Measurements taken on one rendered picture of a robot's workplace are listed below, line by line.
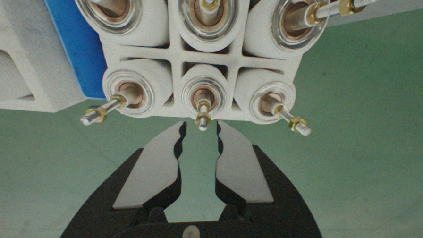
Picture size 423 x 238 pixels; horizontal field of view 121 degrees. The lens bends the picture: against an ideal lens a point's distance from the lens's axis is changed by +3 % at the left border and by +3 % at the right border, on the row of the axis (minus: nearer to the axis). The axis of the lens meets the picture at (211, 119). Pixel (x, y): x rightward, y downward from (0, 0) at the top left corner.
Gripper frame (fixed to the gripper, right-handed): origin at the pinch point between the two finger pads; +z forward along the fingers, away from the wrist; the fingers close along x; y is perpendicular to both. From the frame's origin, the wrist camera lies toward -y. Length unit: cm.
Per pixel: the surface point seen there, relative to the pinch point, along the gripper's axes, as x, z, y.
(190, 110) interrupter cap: -2.3, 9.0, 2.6
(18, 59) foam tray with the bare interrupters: -35.2, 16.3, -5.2
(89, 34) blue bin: -30.5, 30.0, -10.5
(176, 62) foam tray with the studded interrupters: -5.3, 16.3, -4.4
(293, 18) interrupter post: 11.8, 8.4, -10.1
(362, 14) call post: 30.2, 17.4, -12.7
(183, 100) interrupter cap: -3.2, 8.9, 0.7
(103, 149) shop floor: -47, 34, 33
